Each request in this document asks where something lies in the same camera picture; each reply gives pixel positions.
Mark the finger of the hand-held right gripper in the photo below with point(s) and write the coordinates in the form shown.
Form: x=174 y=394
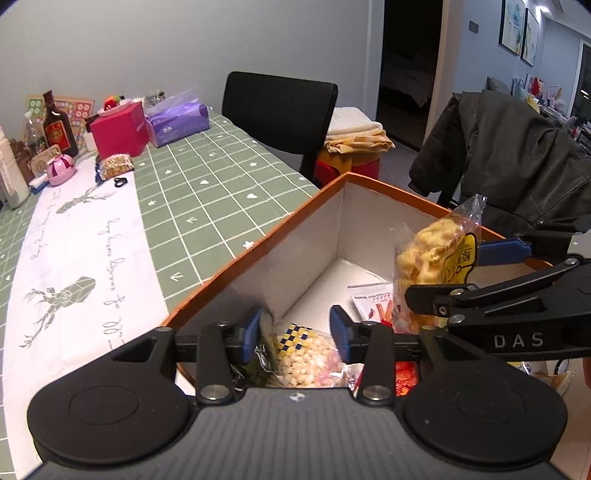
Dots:
x=503 y=251
x=425 y=296

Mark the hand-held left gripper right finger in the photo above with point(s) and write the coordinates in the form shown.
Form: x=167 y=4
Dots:
x=340 y=332

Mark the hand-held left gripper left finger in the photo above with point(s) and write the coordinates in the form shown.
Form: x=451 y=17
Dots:
x=251 y=334

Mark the yellow waffle snack packet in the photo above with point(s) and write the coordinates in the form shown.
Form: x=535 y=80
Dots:
x=429 y=258

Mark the puffed rice cake packet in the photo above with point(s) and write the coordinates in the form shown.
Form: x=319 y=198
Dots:
x=300 y=357

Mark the orange cardboard box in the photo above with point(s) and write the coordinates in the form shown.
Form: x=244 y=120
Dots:
x=304 y=258

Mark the red snack packet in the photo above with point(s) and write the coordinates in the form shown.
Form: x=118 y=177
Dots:
x=374 y=302

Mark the dark jacket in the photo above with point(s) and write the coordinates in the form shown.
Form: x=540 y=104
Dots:
x=508 y=161

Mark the folded yellow cloth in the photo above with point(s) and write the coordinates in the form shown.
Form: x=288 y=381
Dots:
x=360 y=141

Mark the folded white towel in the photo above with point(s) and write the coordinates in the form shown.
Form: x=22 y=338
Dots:
x=355 y=121

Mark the small black clip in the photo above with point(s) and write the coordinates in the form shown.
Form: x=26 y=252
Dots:
x=121 y=181

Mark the clear bag of nuts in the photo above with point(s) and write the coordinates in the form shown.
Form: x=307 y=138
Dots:
x=115 y=166

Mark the black chair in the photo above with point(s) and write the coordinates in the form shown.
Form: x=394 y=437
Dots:
x=277 y=115

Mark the purple tissue pack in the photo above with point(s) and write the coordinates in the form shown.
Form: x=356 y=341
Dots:
x=178 y=121

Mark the pink box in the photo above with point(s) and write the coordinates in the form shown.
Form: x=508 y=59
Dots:
x=117 y=131

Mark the small white box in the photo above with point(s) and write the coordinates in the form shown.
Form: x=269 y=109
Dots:
x=89 y=142

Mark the pink round container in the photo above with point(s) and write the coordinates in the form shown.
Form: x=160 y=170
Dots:
x=61 y=170

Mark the red toy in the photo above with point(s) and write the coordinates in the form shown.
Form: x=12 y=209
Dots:
x=113 y=102

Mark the beige small radio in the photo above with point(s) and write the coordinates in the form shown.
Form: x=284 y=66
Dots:
x=44 y=159

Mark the dark liquor bottle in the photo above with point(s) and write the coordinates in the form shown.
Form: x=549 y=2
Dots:
x=60 y=129

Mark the dotted card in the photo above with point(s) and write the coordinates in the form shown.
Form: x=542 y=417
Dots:
x=81 y=110

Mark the white tall bottle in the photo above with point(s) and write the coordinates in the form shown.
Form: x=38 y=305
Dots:
x=11 y=170

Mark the clear plastic bottle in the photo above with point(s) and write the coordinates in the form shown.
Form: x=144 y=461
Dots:
x=34 y=134

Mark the framed wall painting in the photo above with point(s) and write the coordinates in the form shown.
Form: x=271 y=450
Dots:
x=531 y=37
x=512 y=25

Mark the wall switch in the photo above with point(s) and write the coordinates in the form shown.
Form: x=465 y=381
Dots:
x=473 y=26

